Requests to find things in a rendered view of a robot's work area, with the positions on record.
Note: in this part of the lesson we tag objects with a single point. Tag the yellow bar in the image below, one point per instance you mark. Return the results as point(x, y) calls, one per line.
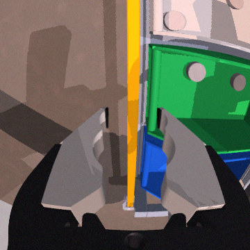
point(133, 39)

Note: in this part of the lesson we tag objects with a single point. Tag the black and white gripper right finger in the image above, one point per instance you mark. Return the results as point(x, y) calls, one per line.
point(199, 184)

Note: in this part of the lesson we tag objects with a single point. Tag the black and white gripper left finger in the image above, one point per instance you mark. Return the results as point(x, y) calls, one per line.
point(67, 183)

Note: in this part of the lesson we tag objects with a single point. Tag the grey metal shelf rack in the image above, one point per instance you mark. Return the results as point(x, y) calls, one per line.
point(142, 209)

